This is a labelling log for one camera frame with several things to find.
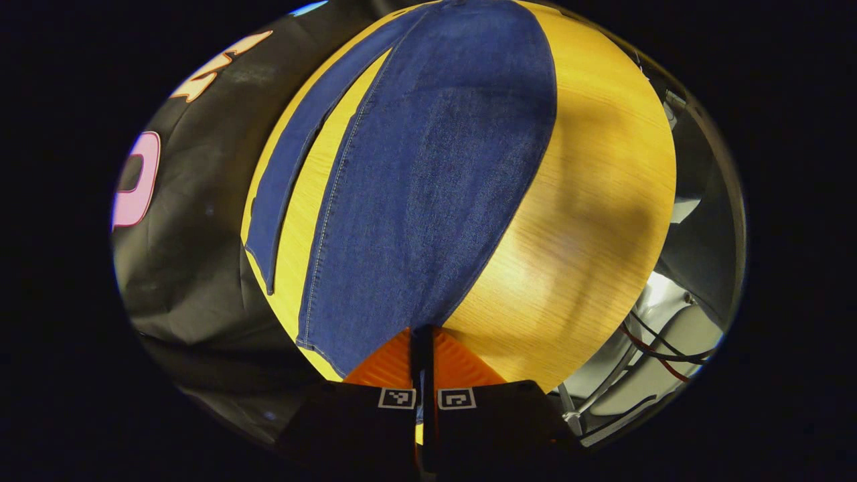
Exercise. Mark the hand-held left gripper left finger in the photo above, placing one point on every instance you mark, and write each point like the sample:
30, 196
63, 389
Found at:
361, 422

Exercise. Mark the black backdrop cloth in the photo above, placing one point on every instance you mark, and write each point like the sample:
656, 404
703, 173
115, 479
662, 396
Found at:
194, 268

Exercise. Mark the blue jeans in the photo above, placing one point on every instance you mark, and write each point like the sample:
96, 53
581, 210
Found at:
435, 201

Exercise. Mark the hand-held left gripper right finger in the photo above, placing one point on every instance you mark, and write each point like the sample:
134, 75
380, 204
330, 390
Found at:
495, 422

